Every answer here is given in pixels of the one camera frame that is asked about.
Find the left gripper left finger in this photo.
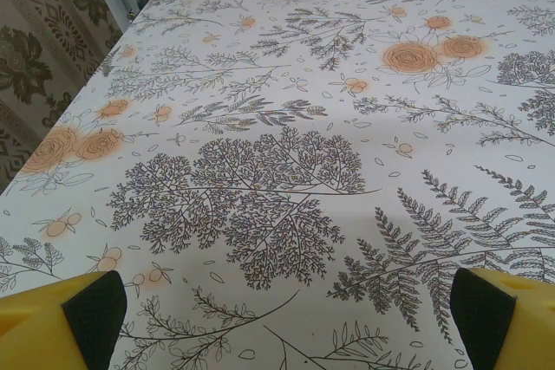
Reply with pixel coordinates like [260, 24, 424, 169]
[0, 269, 128, 370]

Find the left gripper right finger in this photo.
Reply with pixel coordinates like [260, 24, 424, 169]
[449, 266, 555, 370]

